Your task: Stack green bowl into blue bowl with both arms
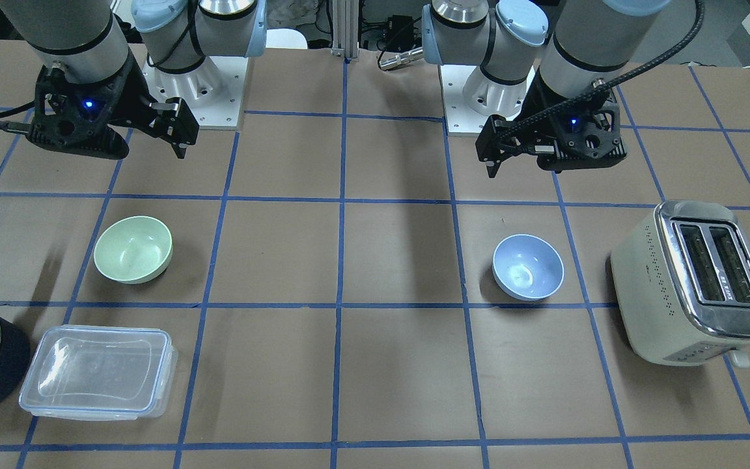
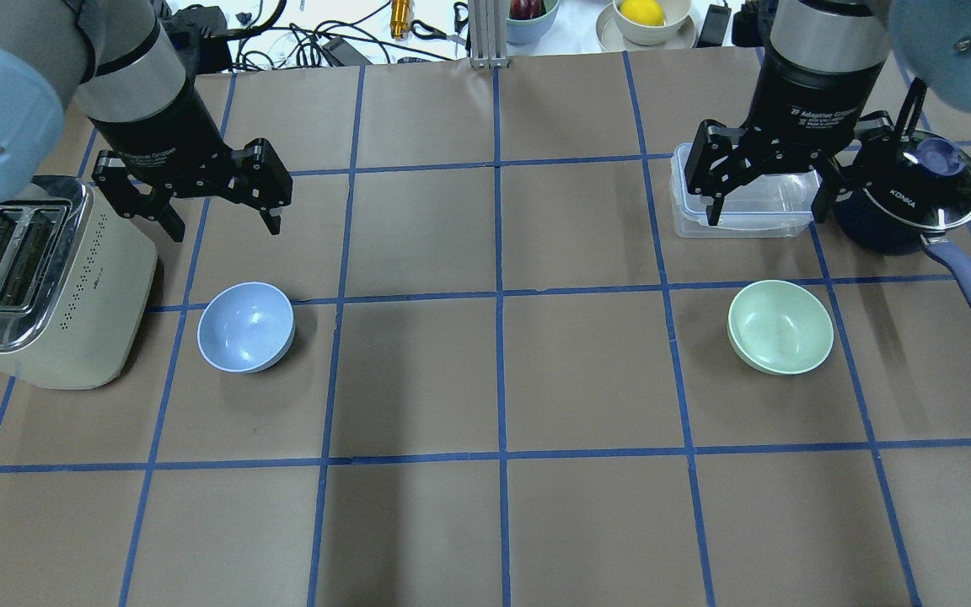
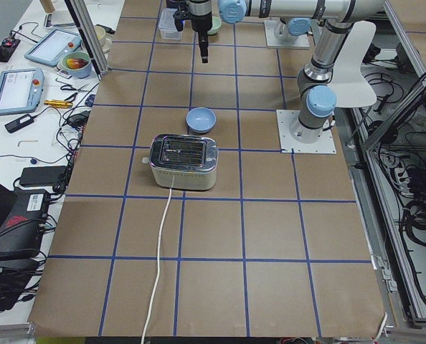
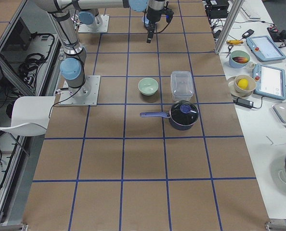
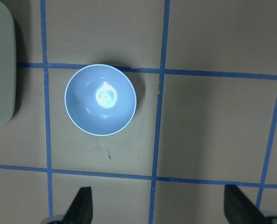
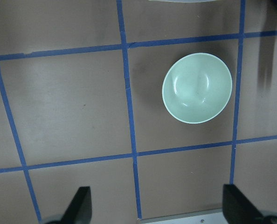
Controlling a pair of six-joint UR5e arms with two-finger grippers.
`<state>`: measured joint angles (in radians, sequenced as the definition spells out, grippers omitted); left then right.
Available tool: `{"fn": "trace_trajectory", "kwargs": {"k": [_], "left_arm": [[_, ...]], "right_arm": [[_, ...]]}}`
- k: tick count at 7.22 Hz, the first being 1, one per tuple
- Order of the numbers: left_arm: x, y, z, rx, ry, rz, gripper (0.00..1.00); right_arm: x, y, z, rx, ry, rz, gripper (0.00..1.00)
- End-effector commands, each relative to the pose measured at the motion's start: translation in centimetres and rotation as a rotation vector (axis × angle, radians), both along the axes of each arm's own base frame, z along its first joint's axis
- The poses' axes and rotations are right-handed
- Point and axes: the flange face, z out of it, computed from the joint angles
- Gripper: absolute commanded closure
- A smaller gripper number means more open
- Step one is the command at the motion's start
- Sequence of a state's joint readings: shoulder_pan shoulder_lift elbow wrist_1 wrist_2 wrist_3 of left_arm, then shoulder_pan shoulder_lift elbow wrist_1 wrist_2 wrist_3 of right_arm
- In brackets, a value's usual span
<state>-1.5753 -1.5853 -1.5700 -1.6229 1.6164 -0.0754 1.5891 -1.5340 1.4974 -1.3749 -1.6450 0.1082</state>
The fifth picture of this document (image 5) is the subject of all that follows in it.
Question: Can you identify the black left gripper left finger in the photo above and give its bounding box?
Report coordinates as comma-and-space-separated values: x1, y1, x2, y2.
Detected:
63, 187, 93, 224

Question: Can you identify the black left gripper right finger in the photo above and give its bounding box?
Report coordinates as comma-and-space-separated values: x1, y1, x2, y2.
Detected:
223, 185, 265, 224

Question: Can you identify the blue bowl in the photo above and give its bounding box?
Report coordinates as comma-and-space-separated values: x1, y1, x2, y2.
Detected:
64, 64, 137, 136

